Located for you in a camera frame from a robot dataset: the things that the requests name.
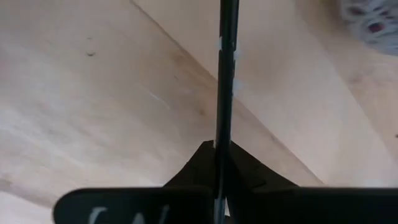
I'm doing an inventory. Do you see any black candlestick holder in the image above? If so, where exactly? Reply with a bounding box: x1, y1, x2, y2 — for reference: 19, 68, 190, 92
213, 0, 240, 224

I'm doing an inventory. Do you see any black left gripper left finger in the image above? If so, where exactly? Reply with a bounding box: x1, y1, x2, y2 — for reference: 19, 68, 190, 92
52, 140, 216, 224

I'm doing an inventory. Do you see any red patterned ceramic bowl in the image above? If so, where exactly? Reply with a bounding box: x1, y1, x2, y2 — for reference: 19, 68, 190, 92
340, 0, 398, 57

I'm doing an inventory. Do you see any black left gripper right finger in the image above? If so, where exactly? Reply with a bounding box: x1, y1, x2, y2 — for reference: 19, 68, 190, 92
228, 141, 398, 224

